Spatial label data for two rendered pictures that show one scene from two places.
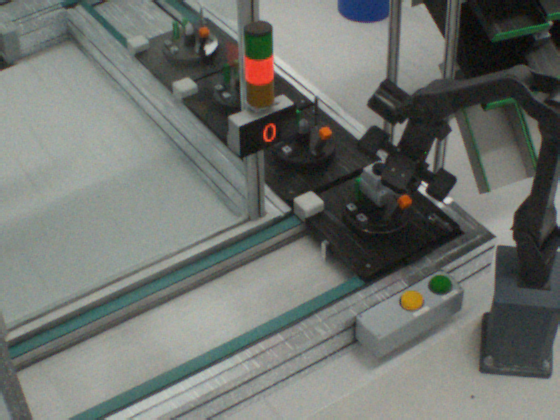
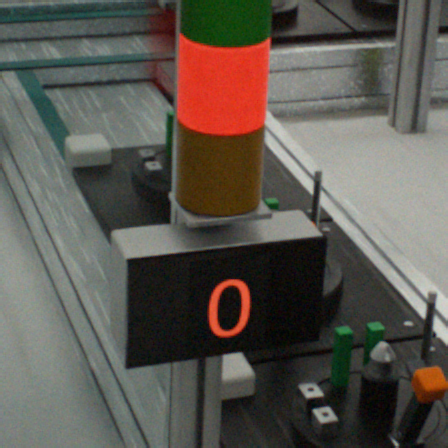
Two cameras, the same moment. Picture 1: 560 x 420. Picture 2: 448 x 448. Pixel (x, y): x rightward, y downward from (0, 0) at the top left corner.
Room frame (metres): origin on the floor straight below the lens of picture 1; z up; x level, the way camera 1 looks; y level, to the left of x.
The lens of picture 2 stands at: (0.75, -0.14, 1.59)
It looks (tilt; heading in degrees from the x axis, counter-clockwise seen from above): 24 degrees down; 11
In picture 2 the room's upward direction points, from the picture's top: 4 degrees clockwise
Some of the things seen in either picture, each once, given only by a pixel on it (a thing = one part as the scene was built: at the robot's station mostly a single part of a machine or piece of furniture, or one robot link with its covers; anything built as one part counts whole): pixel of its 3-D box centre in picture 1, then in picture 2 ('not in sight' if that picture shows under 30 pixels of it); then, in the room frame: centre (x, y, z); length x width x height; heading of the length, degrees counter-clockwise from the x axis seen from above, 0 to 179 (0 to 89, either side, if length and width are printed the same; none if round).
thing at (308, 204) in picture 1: (308, 207); not in sight; (1.47, -0.06, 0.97); 0.05 x 0.05 x 0.04; 33
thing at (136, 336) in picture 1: (244, 292); not in sight; (1.30, 0.07, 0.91); 0.84 x 0.28 x 0.10; 123
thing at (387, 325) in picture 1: (410, 312); not in sight; (1.21, -0.24, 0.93); 0.21 x 0.07 x 0.06; 123
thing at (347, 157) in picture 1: (303, 133); (378, 385); (1.65, -0.06, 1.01); 0.24 x 0.24 x 0.13; 33
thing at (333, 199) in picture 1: (376, 219); not in sight; (1.44, -0.20, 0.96); 0.24 x 0.24 x 0.02; 33
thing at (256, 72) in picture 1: (259, 65); (223, 77); (1.43, 0.03, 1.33); 0.05 x 0.05 x 0.05
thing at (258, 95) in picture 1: (260, 88); (219, 159); (1.43, 0.03, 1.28); 0.05 x 0.05 x 0.05
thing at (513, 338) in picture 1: (525, 313); not in sight; (1.17, -0.46, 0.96); 0.15 x 0.15 x 0.20; 79
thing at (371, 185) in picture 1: (375, 178); not in sight; (1.45, -0.19, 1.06); 0.08 x 0.04 x 0.07; 34
